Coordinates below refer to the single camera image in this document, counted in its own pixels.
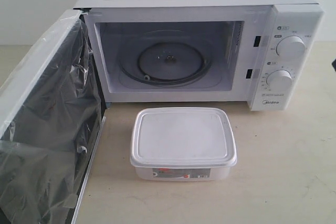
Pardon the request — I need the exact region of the white microwave door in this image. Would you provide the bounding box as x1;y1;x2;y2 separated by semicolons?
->
1;9;106;223

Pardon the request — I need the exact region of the lower white timer knob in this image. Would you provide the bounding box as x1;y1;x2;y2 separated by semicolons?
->
266;70;293;92

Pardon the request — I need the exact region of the upper white control knob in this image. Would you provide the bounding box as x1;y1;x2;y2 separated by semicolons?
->
276;36;306;59

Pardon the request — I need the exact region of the white lidded plastic container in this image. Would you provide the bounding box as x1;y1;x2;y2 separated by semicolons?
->
130;107;237;182

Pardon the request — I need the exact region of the white Midea microwave oven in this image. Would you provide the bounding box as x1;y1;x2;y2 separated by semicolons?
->
74;0;323;111

